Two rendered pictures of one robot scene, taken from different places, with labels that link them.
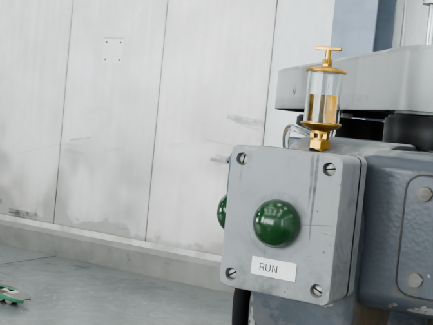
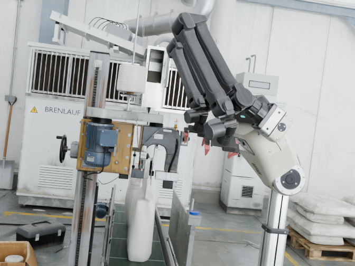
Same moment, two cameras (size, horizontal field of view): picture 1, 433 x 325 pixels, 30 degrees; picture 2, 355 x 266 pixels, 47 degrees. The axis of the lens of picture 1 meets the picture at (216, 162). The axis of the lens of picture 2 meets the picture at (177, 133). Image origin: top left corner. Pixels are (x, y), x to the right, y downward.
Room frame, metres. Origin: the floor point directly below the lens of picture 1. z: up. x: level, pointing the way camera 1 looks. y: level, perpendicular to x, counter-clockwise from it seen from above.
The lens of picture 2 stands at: (2.06, 1.99, 1.45)
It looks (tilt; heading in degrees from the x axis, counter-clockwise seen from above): 3 degrees down; 234
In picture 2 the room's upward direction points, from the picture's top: 7 degrees clockwise
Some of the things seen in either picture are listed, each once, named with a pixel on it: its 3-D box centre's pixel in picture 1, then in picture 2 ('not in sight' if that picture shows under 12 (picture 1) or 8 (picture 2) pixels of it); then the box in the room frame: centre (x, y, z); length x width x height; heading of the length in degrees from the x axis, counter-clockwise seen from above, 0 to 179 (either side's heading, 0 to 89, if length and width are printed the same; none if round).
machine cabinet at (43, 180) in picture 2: not in sight; (113, 132); (-0.58, -3.15, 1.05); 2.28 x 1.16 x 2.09; 151
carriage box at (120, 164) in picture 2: not in sight; (105, 145); (0.90, -0.36, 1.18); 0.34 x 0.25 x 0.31; 151
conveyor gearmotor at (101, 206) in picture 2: not in sight; (103, 209); (0.16, -1.74, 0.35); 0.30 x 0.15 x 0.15; 61
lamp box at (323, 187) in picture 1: (292, 220); (184, 138); (0.51, -0.05, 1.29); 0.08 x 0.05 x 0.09; 61
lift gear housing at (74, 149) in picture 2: not in sight; (74, 149); (1.07, -0.43, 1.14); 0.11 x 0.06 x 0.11; 61
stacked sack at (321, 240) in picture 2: not in sight; (314, 231); (-2.22, -0.85, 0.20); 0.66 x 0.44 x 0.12; 61
